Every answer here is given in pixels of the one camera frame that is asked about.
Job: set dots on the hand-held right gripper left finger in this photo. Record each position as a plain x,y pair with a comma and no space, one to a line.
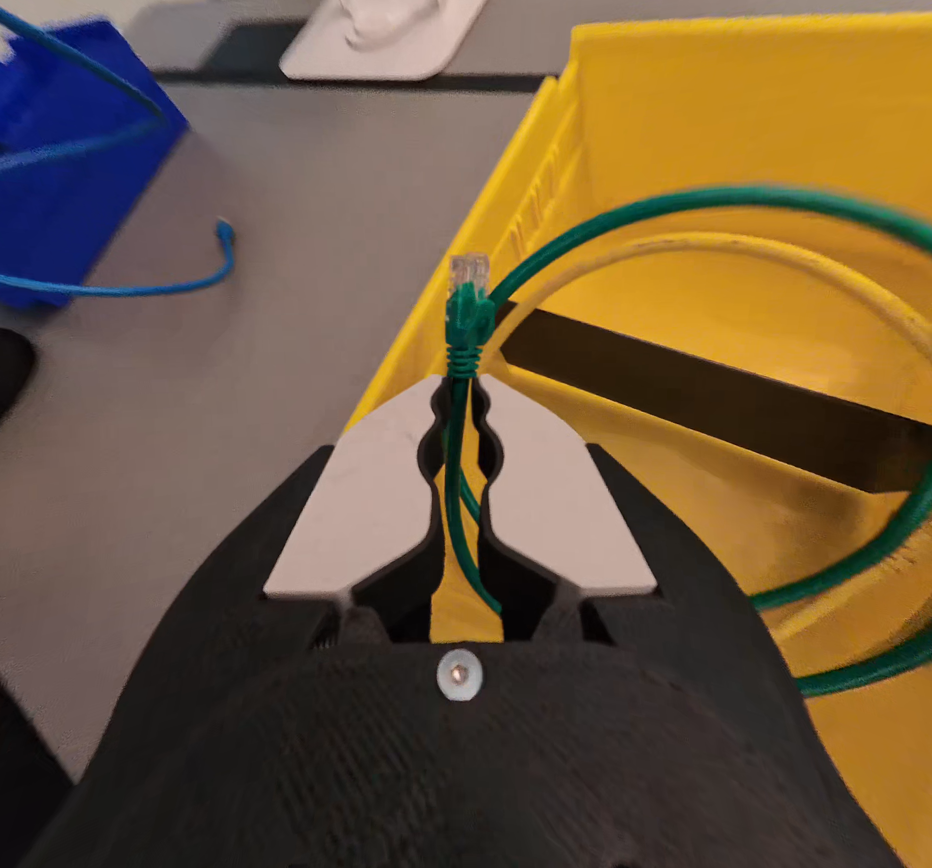
357,504

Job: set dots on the white poster stand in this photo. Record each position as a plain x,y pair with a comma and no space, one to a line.
408,24

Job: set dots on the black oval pad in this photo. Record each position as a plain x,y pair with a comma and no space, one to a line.
14,373

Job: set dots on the yellow plastic bin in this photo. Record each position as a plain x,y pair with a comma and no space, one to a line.
728,118

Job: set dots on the blue plastic bin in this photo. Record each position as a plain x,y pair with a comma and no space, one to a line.
65,191

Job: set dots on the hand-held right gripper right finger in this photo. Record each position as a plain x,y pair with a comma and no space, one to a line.
568,511

